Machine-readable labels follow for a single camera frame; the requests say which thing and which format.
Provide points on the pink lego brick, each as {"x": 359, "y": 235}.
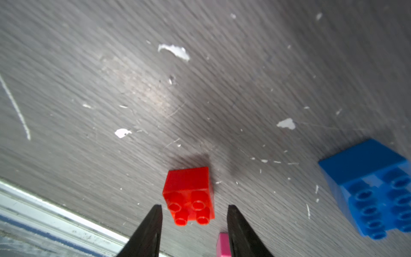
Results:
{"x": 223, "y": 246}

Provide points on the aluminium front rail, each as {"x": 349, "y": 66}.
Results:
{"x": 25, "y": 211}

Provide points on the red lego brick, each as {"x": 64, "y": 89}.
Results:
{"x": 189, "y": 196}

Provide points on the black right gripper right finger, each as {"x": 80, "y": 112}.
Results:
{"x": 244, "y": 242}

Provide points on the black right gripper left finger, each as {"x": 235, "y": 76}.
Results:
{"x": 145, "y": 241}

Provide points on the blue lego brick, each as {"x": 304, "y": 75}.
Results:
{"x": 372, "y": 187}

